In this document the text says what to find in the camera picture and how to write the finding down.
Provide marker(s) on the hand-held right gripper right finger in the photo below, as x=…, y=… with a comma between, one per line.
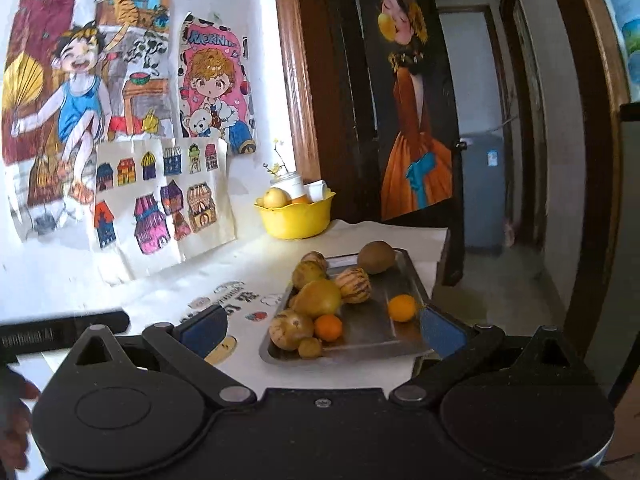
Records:
x=440, y=332

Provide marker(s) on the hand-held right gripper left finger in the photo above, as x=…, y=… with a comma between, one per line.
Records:
x=205, y=332

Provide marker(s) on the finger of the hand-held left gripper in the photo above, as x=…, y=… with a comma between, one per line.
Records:
x=100, y=319

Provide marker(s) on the small orange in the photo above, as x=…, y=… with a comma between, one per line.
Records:
x=402, y=308

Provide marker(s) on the metal tray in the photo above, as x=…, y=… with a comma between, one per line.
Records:
x=370, y=332

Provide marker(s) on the striped pepino melon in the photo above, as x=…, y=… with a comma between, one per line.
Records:
x=290, y=329
x=353, y=285
x=314, y=258

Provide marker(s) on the brown kiwi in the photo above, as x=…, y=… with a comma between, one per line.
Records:
x=376, y=256

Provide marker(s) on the brown-yellow oval fruit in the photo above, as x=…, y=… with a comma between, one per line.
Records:
x=306, y=275

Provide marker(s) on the yellow-green mango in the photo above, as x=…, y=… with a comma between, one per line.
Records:
x=317, y=299

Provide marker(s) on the person's left hand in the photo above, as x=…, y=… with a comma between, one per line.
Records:
x=15, y=425

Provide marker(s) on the colourful houses drawing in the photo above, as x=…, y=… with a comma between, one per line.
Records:
x=160, y=210

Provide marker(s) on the yellow plastic bowl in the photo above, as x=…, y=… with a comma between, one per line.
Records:
x=295, y=222

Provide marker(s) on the grey appliance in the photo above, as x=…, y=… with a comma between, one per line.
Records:
x=482, y=190

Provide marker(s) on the pale yellow apple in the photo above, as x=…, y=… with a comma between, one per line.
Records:
x=276, y=197

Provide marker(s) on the small white box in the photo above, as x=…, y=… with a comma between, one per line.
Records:
x=320, y=191

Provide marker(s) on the yellow flower sprig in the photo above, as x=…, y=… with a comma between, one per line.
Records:
x=277, y=157

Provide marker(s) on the orange dress lady painting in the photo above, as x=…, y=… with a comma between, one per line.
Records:
x=415, y=135

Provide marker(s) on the coloured children's drawings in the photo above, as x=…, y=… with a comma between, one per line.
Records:
x=75, y=100

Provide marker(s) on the dark wooden door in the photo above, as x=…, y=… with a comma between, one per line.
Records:
x=340, y=110

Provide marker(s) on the girl and teddy bear drawing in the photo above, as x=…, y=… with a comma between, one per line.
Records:
x=215, y=85

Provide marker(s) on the wooden door frame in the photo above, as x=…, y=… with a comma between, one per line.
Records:
x=295, y=60

